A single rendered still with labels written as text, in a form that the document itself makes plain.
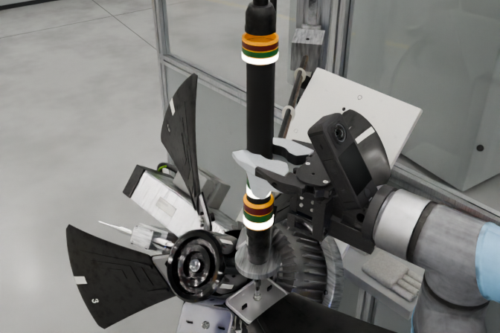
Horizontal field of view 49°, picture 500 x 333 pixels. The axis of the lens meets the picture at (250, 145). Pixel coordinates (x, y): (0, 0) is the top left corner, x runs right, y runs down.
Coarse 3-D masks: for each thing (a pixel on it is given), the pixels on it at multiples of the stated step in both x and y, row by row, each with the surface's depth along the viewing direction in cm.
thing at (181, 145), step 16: (192, 80) 101; (176, 96) 107; (192, 96) 100; (176, 112) 107; (192, 112) 99; (176, 128) 107; (192, 128) 99; (176, 144) 108; (192, 144) 98; (176, 160) 111; (192, 160) 99; (192, 176) 99; (192, 192) 102
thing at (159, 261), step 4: (156, 256) 99; (160, 256) 98; (164, 256) 98; (156, 260) 99; (160, 260) 99; (164, 260) 98; (156, 264) 100; (160, 264) 99; (160, 268) 100; (164, 268) 100; (160, 272) 100; (164, 272) 100; (164, 276) 101
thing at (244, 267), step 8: (272, 192) 83; (272, 224) 82; (240, 248) 85; (272, 248) 85; (240, 256) 84; (272, 256) 84; (280, 256) 84; (240, 264) 83; (248, 264) 83; (264, 264) 83; (272, 264) 83; (280, 264) 83; (240, 272) 82; (248, 272) 81; (256, 272) 81; (264, 272) 81; (272, 272) 82
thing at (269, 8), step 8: (256, 0) 62; (264, 0) 61; (248, 8) 62; (256, 8) 61; (264, 8) 61; (272, 8) 62; (248, 16) 62; (256, 16) 62; (264, 16) 62; (272, 16) 62; (248, 24) 63; (256, 24) 62; (264, 24) 62; (272, 24) 63; (248, 32) 63; (256, 32) 62; (264, 32) 62; (272, 32) 63; (248, 232) 80; (256, 232) 79; (264, 232) 79; (248, 240) 81; (256, 240) 80; (264, 240) 80; (248, 248) 82; (256, 248) 80; (264, 248) 81; (248, 256) 83; (256, 256) 82; (264, 256) 82; (256, 264) 82
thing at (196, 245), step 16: (176, 240) 93; (192, 240) 92; (208, 240) 89; (176, 256) 92; (192, 256) 91; (208, 256) 88; (224, 256) 87; (176, 272) 92; (192, 272) 90; (208, 272) 87; (224, 272) 86; (176, 288) 90; (192, 288) 89; (208, 288) 86; (224, 288) 87; (208, 304) 90
